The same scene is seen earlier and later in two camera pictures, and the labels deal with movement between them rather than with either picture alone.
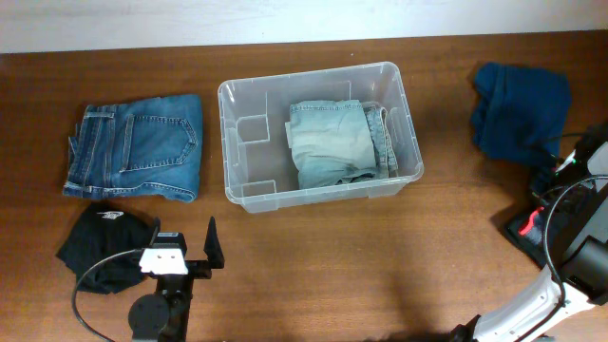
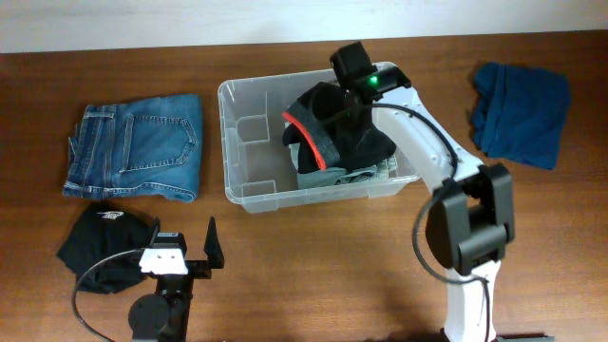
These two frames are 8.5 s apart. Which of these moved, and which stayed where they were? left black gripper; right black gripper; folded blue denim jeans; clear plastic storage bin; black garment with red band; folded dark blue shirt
Moved: right black gripper; black garment with red band
Stayed: folded dark blue shirt; clear plastic storage bin; folded blue denim jeans; left black gripper
